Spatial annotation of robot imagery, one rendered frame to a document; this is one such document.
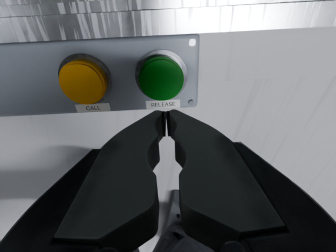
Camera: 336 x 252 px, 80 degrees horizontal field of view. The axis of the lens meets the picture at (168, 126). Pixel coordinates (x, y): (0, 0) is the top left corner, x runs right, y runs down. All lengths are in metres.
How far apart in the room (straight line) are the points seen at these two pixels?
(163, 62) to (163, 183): 0.29
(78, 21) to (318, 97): 0.34
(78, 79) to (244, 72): 0.22
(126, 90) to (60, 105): 0.07
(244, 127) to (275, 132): 0.06
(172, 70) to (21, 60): 0.13
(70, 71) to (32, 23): 0.05
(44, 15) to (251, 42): 0.24
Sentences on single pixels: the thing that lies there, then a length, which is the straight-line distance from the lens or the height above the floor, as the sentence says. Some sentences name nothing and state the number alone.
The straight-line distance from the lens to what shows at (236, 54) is 0.31.
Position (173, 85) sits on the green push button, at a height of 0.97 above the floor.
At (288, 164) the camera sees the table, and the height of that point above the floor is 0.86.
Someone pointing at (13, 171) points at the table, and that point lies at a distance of 0.48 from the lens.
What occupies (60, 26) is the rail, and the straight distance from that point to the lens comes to 0.20.
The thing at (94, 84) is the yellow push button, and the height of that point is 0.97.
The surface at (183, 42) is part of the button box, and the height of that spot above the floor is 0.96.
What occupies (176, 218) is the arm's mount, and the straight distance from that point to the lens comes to 0.44.
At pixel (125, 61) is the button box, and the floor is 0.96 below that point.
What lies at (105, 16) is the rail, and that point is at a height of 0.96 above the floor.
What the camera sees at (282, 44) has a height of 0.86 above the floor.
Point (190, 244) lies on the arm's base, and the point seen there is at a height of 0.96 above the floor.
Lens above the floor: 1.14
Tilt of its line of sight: 58 degrees down
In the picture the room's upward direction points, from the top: 177 degrees clockwise
